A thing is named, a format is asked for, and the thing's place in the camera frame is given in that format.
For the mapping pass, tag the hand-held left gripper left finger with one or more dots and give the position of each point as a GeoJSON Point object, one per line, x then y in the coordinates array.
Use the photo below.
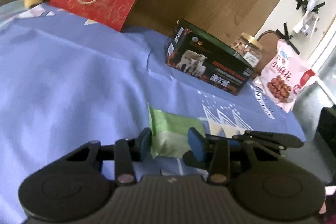
{"type": "Point", "coordinates": [145, 144]}

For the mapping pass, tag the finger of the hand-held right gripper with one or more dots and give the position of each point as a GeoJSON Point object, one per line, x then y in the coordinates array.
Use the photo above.
{"type": "Point", "coordinates": [273, 140]}

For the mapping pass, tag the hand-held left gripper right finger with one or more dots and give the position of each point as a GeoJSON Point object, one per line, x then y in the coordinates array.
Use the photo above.
{"type": "Point", "coordinates": [195, 145]}

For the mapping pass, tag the pale green wafer packet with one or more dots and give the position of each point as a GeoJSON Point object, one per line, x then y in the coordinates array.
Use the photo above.
{"type": "Point", "coordinates": [170, 132]}

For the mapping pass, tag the black box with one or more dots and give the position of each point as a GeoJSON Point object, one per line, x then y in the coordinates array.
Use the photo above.
{"type": "Point", "coordinates": [328, 134]}

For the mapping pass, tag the pink fried twist snack bag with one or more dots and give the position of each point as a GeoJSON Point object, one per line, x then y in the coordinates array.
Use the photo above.
{"type": "Point", "coordinates": [283, 74]}

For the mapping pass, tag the black tin box sheep print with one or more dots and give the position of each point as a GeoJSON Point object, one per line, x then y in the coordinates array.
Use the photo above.
{"type": "Point", "coordinates": [210, 66]}

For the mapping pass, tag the clear nut jar gold lid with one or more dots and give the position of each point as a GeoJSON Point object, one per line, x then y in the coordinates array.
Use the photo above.
{"type": "Point", "coordinates": [246, 49]}

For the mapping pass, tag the blue printed bedsheet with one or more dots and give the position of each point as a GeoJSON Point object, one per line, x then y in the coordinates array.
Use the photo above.
{"type": "Point", "coordinates": [65, 82]}

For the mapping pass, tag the brown chair back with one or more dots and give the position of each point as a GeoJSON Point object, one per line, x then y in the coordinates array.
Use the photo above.
{"type": "Point", "coordinates": [267, 36]}

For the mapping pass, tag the black tape strip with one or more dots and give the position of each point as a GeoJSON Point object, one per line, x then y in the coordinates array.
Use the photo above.
{"type": "Point", "coordinates": [287, 32]}

